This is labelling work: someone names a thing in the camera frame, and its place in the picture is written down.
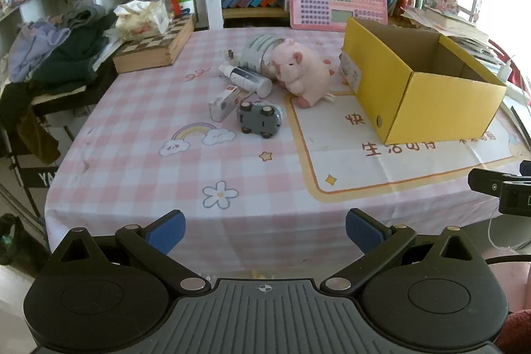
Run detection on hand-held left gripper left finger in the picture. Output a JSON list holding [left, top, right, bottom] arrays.
[[49, 210, 211, 295]]

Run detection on grey garment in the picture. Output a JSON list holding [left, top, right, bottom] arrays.
[[62, 1, 109, 29]]

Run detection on floral tissue pack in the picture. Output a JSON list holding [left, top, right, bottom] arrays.
[[114, 0, 171, 41]]

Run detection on dark green garment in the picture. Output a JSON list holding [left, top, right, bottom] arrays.
[[31, 12, 121, 93]]

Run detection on purple garment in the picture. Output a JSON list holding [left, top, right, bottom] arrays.
[[8, 21, 71, 83]]

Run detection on white power strip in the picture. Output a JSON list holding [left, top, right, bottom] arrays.
[[498, 59, 531, 103]]

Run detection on yellow cardboard box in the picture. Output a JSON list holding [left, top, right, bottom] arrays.
[[340, 17, 507, 146]]

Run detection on brown jacket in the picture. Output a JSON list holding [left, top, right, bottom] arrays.
[[0, 82, 62, 164]]

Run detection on stack of papers and books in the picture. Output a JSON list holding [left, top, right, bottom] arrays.
[[400, 5, 507, 69]]

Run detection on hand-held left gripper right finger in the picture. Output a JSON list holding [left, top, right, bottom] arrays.
[[320, 208, 485, 295]]

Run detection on person's left forearm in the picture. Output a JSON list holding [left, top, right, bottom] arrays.
[[495, 308, 531, 354]]

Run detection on black folding chair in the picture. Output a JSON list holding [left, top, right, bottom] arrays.
[[0, 89, 86, 223]]

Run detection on white spray bottle dark label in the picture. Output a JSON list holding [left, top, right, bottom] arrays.
[[218, 64, 273, 98]]

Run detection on grey toy car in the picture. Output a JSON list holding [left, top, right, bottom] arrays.
[[236, 101, 283, 139]]

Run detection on wooden chess box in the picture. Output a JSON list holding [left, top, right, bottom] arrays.
[[113, 15, 195, 73]]

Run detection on pink plush pig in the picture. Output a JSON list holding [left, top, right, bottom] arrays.
[[269, 39, 336, 108]]

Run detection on pink checked tablecloth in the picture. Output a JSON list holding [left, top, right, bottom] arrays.
[[45, 26, 531, 280]]

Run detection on round white tin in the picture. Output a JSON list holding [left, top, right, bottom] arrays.
[[241, 34, 287, 79]]

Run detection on black bag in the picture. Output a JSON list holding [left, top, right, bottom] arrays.
[[0, 213, 47, 267]]

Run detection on black cable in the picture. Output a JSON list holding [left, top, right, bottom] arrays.
[[483, 248, 531, 265]]

